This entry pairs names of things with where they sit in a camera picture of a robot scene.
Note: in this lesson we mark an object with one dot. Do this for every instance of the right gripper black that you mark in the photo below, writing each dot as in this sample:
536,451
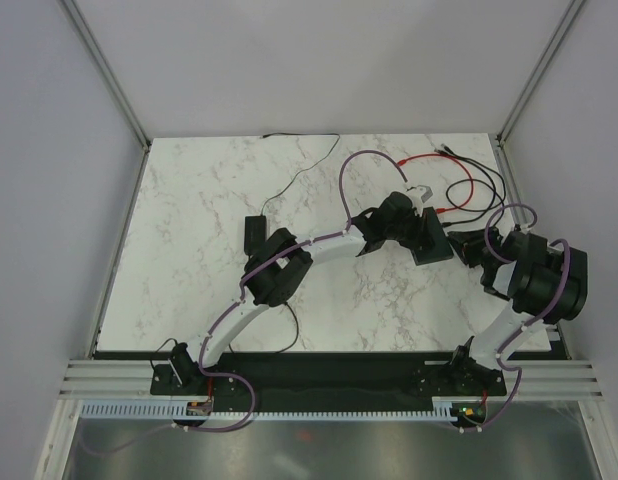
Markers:
467,242

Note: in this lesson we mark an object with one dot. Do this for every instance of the black power adapter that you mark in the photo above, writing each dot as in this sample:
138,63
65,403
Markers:
255,233

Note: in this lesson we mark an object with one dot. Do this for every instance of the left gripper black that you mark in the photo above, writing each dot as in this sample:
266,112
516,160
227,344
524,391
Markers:
421,236

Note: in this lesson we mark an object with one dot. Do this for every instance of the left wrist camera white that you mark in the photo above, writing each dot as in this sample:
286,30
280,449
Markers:
419,194

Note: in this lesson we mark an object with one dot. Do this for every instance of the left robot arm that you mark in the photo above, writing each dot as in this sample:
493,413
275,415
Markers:
273,274

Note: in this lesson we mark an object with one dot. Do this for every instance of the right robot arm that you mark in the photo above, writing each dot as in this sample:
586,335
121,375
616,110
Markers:
542,283

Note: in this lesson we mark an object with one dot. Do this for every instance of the black network switch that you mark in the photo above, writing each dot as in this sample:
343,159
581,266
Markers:
431,244

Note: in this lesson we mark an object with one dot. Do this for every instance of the aluminium frame rail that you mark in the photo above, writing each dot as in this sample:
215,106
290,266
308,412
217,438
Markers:
106,379

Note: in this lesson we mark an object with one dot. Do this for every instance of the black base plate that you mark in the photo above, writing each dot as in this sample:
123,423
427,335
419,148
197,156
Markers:
294,383

